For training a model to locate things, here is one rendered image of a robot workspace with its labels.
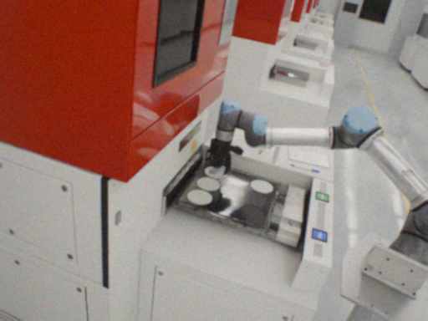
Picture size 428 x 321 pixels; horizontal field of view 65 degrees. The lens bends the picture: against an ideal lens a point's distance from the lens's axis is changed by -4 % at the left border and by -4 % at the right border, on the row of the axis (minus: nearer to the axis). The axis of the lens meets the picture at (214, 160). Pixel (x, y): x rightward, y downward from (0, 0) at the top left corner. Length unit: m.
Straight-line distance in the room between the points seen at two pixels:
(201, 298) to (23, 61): 0.94
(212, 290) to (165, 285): 0.18
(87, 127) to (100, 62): 0.16
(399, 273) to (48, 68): 1.27
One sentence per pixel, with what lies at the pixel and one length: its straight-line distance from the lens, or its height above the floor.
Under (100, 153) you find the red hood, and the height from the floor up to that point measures 1.29.
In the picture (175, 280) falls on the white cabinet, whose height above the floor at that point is 0.73.
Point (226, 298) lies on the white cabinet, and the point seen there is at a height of 0.73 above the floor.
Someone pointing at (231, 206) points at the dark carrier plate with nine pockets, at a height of 0.90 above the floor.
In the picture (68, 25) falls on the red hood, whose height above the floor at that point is 1.57.
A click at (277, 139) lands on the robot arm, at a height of 1.14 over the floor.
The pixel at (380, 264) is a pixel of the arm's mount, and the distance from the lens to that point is 1.42.
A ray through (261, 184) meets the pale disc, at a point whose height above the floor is 0.90.
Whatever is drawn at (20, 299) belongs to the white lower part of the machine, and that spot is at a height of 0.54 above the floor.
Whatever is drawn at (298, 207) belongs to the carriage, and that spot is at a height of 0.88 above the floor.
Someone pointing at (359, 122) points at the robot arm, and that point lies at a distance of 1.32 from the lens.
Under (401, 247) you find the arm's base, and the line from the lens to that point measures 1.41.
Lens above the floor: 1.71
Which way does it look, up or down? 29 degrees down
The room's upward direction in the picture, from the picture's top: 10 degrees clockwise
